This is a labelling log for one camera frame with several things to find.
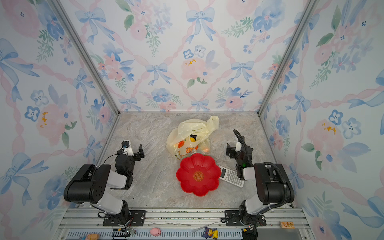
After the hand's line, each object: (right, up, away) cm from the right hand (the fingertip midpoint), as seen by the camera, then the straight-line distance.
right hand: (235, 143), depth 94 cm
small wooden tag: (+19, -37, -23) cm, 47 cm away
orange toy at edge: (-72, -39, -27) cm, 86 cm away
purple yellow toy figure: (-17, -39, -26) cm, 49 cm away
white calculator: (-4, -19, -7) cm, 20 cm away
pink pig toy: (-44, -38, -25) cm, 64 cm away
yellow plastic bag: (-35, 0, -4) cm, 36 cm away
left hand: (-63, 0, -4) cm, 63 cm away
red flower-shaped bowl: (-23, -18, -6) cm, 30 cm away
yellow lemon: (-27, +2, -1) cm, 27 cm away
